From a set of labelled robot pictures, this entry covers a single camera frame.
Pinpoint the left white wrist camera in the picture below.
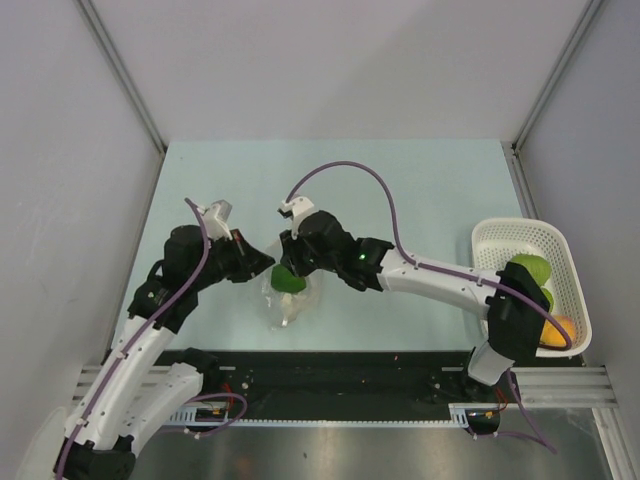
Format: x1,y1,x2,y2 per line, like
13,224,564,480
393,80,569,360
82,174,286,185
196,200,232,241

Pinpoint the aluminium frame rail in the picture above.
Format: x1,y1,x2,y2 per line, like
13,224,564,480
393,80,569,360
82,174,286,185
71,366,618,409

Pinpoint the left aluminium corner post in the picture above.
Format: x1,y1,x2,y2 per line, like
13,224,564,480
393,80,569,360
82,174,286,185
73,0,168,158

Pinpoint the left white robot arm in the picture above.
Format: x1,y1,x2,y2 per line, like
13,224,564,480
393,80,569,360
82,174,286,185
54,225,275,479

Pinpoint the right aluminium corner post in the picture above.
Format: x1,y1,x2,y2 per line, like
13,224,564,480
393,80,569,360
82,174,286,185
511,0,607,153

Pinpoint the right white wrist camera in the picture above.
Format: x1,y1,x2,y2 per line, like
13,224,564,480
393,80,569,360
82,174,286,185
278,196,317,240

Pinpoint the white perforated plastic basket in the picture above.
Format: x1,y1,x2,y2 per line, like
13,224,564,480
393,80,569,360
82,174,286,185
471,218,592,358

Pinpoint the dark green fake pepper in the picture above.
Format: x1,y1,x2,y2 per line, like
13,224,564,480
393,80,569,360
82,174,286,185
270,264,307,294

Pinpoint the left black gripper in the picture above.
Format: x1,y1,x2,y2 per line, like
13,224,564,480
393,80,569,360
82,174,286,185
190,228,274,291

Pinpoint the clear polka dot zip bag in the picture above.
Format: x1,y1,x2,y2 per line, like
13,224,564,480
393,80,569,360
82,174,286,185
260,240,324,330

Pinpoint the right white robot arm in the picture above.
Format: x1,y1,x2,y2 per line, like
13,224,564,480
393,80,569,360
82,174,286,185
279,208,549,401

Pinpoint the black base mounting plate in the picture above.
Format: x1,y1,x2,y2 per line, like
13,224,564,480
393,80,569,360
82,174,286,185
149,349,521,436

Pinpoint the aluminium corner post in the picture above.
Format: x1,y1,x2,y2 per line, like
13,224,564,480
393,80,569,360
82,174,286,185
511,0,607,153
73,0,168,158

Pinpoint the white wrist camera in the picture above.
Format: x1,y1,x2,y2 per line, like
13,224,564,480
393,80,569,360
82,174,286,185
196,200,232,241
278,196,317,240

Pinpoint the light green fake fruit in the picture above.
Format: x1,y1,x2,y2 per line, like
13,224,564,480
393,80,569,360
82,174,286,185
509,253,552,286

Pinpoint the white slotted cable duct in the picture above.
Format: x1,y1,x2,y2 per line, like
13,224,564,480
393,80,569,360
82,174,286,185
163,404,498,431

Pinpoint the green fake apple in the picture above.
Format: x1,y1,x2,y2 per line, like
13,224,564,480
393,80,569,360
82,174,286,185
541,287,555,313

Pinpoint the orange fake fruit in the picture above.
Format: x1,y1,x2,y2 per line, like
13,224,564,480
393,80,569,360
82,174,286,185
538,313,577,349

